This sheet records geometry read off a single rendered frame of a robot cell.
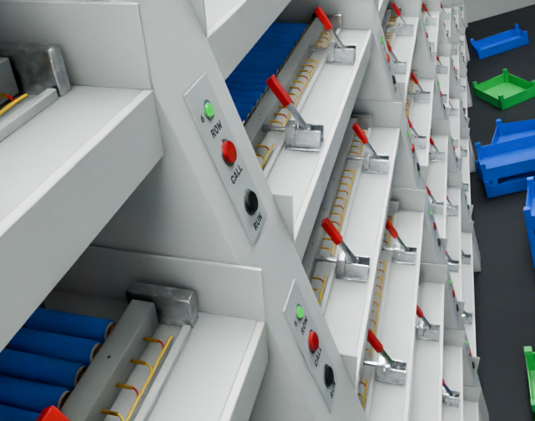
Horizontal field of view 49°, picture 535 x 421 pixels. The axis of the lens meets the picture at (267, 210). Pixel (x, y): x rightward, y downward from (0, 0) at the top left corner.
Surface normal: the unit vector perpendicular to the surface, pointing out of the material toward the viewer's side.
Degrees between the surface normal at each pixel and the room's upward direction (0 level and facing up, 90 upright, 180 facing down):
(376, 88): 90
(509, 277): 0
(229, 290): 90
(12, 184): 19
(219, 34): 109
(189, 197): 90
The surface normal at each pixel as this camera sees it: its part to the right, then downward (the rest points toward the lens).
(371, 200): -0.04, -0.83
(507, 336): -0.36, -0.82
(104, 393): 0.97, 0.11
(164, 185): -0.26, 0.56
